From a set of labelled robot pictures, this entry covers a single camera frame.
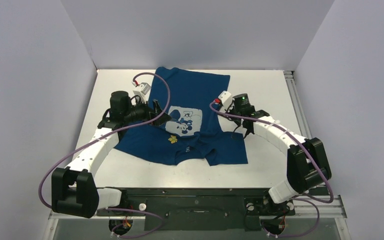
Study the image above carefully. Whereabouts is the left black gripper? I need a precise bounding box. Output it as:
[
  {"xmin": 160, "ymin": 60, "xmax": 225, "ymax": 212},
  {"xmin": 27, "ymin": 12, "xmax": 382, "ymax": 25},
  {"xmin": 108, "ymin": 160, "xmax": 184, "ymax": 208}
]
[{"xmin": 124, "ymin": 96, "xmax": 171, "ymax": 127}]

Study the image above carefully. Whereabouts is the gold maple leaf brooch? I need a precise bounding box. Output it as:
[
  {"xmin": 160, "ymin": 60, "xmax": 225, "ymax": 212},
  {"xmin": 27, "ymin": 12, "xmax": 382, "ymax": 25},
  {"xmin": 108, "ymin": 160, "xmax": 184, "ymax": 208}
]
[{"xmin": 168, "ymin": 135, "xmax": 178, "ymax": 144}]

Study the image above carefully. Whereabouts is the blue cartoon print t-shirt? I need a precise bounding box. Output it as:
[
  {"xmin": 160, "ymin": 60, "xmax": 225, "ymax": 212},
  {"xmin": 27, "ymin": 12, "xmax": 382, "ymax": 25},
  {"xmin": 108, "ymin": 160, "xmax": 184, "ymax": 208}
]
[{"xmin": 115, "ymin": 67, "xmax": 248, "ymax": 166}]

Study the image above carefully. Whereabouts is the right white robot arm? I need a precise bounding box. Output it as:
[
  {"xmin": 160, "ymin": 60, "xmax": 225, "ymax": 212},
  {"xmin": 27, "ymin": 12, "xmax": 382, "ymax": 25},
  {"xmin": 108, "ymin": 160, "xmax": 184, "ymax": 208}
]
[{"xmin": 219, "ymin": 91, "xmax": 332, "ymax": 214}]

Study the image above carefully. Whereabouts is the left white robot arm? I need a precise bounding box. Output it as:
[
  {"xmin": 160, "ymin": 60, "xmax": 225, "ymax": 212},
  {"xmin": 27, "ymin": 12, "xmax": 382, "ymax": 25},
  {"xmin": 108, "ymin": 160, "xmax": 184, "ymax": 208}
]
[{"xmin": 51, "ymin": 91, "xmax": 171, "ymax": 218}]

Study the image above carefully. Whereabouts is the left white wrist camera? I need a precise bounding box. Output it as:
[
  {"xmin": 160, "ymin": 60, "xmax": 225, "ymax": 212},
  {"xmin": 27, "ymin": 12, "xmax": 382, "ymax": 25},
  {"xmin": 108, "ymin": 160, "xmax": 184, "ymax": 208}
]
[{"xmin": 133, "ymin": 82, "xmax": 152, "ymax": 102}]

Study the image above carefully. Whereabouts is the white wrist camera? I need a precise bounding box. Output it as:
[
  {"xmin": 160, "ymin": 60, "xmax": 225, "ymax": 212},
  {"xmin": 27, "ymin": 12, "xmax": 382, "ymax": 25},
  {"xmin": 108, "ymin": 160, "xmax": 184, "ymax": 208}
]
[
  {"xmin": 133, "ymin": 82, "xmax": 152, "ymax": 102},
  {"xmin": 218, "ymin": 91, "xmax": 233, "ymax": 112}
]

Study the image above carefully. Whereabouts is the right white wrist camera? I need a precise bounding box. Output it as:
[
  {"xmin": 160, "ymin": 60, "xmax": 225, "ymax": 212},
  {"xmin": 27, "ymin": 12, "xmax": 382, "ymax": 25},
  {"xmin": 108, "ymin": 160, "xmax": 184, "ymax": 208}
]
[{"xmin": 218, "ymin": 91, "xmax": 233, "ymax": 112}]

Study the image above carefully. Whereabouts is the aluminium frame rail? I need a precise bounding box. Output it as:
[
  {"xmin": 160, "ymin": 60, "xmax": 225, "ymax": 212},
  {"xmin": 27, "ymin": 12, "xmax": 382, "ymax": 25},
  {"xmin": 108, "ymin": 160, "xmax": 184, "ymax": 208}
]
[{"xmin": 283, "ymin": 70, "xmax": 313, "ymax": 139}]

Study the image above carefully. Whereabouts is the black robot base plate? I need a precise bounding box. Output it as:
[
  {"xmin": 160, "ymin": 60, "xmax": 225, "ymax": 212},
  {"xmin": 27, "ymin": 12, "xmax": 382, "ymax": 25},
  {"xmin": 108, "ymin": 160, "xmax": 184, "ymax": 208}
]
[{"xmin": 62, "ymin": 187, "xmax": 329, "ymax": 233}]

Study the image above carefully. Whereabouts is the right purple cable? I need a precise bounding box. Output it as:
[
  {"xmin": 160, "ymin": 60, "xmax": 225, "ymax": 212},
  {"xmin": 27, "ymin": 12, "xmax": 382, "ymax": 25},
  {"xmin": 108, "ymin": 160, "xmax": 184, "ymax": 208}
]
[{"xmin": 209, "ymin": 99, "xmax": 335, "ymax": 239}]

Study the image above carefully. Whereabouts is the purple cable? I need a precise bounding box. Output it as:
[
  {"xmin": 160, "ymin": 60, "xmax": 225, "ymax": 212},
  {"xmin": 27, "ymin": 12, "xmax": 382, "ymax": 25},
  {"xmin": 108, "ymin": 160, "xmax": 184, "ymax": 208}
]
[
  {"xmin": 38, "ymin": 72, "xmax": 172, "ymax": 239},
  {"xmin": 209, "ymin": 99, "xmax": 335, "ymax": 239}
]

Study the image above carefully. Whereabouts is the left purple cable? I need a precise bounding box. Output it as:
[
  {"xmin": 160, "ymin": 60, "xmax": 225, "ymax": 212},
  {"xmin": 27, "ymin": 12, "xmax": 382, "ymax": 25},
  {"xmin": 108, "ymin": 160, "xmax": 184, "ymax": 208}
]
[{"xmin": 38, "ymin": 72, "xmax": 172, "ymax": 239}]

